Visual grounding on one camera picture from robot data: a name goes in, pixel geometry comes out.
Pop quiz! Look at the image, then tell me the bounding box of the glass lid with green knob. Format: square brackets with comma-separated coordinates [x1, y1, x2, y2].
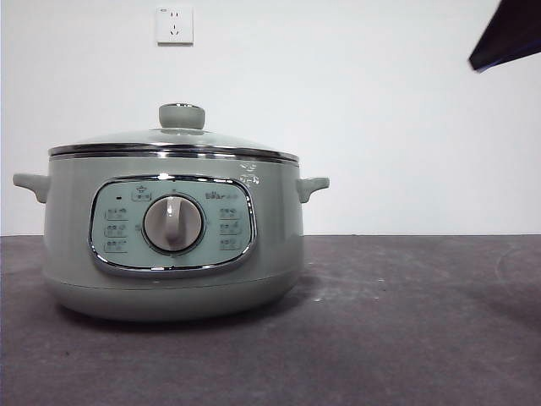
[47, 101, 300, 164]

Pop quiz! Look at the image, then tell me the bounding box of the sage green electric cooking pot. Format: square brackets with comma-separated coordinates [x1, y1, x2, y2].
[11, 152, 331, 324]

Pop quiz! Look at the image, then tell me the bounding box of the white wall socket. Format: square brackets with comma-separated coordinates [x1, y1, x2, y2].
[156, 5, 195, 47]

